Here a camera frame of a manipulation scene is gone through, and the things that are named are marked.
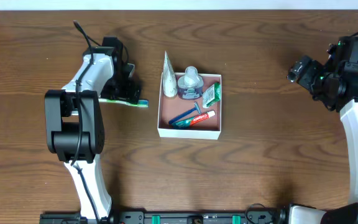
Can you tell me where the green white soap box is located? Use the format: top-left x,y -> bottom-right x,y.
203,82 -> 221,108

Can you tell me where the red green toothpaste tube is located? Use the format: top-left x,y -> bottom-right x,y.
172,110 -> 216,129

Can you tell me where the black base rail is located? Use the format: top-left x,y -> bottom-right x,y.
39,204 -> 289,224

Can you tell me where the white Pantene tube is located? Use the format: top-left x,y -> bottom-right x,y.
162,52 -> 178,98

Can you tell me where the white green toothbrush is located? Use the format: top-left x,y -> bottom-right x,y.
99,98 -> 149,108

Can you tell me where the small clear pump bottle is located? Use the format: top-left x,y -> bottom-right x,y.
177,66 -> 204,100

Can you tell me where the blue disposable razor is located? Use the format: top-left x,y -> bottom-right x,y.
168,102 -> 201,124

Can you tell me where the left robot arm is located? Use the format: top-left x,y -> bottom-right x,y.
40,37 -> 149,223

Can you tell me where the white square box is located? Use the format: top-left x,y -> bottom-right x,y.
157,84 -> 223,140

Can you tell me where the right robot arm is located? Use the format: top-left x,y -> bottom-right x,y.
286,34 -> 358,223

